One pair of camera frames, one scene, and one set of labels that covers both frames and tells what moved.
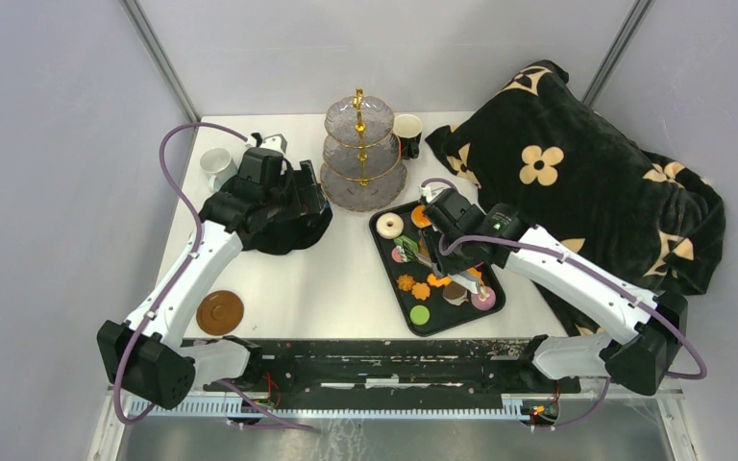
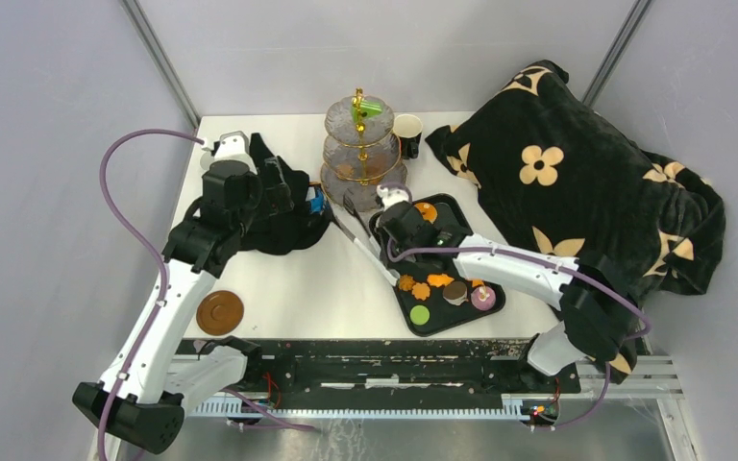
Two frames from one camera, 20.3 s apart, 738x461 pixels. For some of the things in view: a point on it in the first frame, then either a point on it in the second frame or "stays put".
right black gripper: x=431 y=235 → x=384 y=236
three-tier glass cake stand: x=361 y=171 stays put
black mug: x=408 y=129 stays put
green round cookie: x=419 y=315 stays put
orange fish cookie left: x=433 y=280 stays put
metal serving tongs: x=464 y=281 → x=349 y=206
